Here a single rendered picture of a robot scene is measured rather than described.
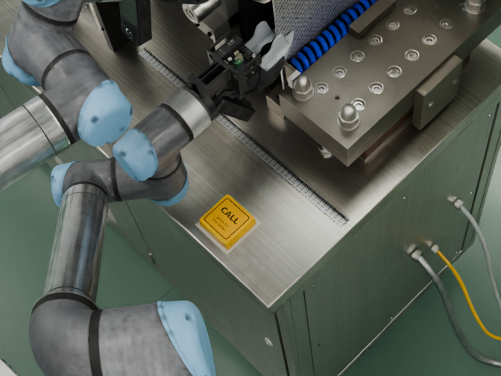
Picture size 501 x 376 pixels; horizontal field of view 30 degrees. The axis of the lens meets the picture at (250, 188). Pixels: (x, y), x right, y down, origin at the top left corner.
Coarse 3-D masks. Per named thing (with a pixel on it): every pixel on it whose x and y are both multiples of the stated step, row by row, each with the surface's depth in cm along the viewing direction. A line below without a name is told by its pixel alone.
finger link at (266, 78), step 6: (282, 60) 153; (276, 66) 153; (282, 66) 154; (264, 72) 152; (270, 72) 152; (276, 72) 152; (264, 78) 151; (270, 78) 151; (276, 78) 153; (258, 84) 152; (264, 84) 152; (258, 90) 152
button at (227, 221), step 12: (216, 204) 162; (228, 204) 161; (204, 216) 161; (216, 216) 160; (228, 216) 160; (240, 216) 160; (252, 216) 160; (204, 228) 162; (216, 228) 159; (228, 228) 159; (240, 228) 159; (228, 240) 158
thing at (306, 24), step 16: (272, 0) 146; (288, 0) 149; (304, 0) 152; (320, 0) 156; (336, 0) 160; (352, 0) 165; (288, 16) 152; (304, 16) 156; (320, 16) 160; (336, 16) 164; (288, 32) 155; (304, 32) 159; (320, 32) 164
